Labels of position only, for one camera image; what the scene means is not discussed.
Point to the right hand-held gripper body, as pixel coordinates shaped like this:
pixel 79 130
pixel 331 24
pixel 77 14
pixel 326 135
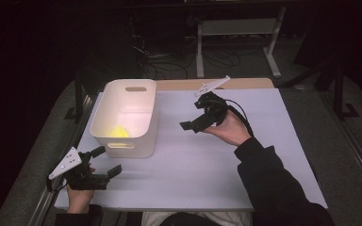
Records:
pixel 215 111

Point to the yellow shuttlecock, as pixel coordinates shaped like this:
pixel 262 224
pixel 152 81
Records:
pixel 118 132

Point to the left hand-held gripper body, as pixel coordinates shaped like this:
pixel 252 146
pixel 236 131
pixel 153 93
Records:
pixel 85 181

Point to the person's right hand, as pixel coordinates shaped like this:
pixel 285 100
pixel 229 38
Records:
pixel 232 130

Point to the white plastic basket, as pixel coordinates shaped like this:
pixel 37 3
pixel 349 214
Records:
pixel 122 106

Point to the person's torso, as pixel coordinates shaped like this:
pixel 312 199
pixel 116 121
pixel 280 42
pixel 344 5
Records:
pixel 194 219

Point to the metal floor rail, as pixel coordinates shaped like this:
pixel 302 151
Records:
pixel 48 201
pixel 358 150

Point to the black metal stand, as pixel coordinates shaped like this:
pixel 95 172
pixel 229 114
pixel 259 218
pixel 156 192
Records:
pixel 337 91
pixel 79 94

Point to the person's left hand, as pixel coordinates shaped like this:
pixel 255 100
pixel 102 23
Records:
pixel 80 199

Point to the white metal table frame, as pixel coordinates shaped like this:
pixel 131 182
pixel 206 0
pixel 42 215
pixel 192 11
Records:
pixel 238 26

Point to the white table cover board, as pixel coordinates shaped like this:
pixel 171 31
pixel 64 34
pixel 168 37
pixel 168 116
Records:
pixel 185 166

